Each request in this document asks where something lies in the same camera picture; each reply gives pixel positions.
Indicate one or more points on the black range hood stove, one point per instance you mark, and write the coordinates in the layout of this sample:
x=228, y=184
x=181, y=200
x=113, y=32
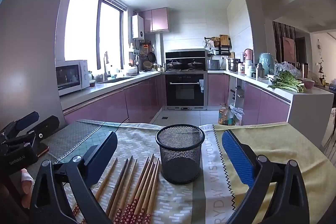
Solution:
x=185, y=56

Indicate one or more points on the yellow and grey lettered cloth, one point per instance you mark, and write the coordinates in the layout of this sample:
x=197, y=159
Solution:
x=283, y=145

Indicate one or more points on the green leafy vegetables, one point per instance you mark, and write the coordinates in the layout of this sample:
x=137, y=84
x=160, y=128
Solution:
x=286, y=82

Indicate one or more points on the kitchen window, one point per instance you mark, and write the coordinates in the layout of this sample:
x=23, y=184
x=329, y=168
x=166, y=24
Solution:
x=92, y=29

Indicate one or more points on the phone with orange case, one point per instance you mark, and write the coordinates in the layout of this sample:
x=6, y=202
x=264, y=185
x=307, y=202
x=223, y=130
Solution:
x=43, y=151

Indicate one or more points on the pink bowl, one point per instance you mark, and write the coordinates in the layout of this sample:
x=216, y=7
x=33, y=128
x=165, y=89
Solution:
x=309, y=84

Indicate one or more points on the teal and beige patterned cloth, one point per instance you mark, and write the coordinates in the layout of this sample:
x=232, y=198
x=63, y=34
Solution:
x=136, y=140

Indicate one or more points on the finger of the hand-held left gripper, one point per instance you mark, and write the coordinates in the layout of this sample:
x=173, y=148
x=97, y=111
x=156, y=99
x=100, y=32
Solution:
x=46, y=125
x=26, y=120

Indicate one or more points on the person's left hand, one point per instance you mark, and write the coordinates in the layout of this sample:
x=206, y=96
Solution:
x=26, y=184

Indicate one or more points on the white kitchen countertop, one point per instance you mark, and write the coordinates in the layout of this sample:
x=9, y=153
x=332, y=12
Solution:
x=309, y=95

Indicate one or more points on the row of pink cabinet doors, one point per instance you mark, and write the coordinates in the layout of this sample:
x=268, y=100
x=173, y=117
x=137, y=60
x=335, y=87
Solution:
x=118, y=103
x=252, y=103

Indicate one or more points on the steel thermos cup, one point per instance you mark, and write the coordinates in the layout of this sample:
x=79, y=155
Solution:
x=305, y=68

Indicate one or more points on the black wall rack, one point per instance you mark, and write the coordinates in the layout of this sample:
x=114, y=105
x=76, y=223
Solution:
x=221, y=45

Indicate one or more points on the steel toaster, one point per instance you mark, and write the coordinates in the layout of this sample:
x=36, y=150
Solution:
x=213, y=65

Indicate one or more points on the black built-in oven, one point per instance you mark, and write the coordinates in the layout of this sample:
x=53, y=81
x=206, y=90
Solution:
x=183, y=90

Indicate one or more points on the steel stock pot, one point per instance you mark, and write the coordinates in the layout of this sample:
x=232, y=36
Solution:
x=233, y=65

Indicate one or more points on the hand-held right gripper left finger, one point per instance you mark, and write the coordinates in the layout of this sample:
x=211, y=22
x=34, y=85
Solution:
x=105, y=151

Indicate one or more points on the white water heater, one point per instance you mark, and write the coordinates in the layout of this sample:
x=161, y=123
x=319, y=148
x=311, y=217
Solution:
x=137, y=27

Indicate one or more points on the pink upper cabinet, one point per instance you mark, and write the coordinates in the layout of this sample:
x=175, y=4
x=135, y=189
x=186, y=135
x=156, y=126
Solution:
x=155, y=19

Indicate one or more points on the cooking oil bottle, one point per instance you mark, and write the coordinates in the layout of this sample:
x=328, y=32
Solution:
x=225, y=115

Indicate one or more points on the row of wooden chopsticks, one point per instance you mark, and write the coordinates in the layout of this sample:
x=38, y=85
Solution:
x=143, y=187

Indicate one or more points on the hanging frying pan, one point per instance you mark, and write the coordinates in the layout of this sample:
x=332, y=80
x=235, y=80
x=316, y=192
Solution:
x=151, y=56

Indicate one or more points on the dark lidded pot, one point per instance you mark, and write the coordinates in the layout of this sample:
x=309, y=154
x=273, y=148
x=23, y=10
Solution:
x=173, y=63
x=194, y=63

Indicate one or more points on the framed wall picture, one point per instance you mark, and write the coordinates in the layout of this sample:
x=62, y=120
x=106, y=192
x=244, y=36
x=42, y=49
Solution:
x=288, y=48

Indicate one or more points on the steel faucet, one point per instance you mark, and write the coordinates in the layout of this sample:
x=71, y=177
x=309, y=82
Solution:
x=106, y=66

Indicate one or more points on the clear plastic bag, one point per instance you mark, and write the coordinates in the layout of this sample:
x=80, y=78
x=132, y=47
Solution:
x=287, y=67

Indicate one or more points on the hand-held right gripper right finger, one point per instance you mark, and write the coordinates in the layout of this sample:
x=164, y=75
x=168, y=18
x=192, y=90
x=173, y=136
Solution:
x=236, y=158

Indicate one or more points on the teal kitchen appliance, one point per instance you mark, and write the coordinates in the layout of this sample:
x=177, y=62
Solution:
x=266, y=64

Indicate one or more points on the white microwave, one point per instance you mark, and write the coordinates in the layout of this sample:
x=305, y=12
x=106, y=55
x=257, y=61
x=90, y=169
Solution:
x=71, y=77

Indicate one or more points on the black mesh holder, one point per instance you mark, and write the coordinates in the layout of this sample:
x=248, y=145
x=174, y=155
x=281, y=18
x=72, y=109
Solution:
x=181, y=161

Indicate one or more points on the pink kettle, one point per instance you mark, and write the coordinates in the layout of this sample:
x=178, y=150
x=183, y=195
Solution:
x=248, y=54

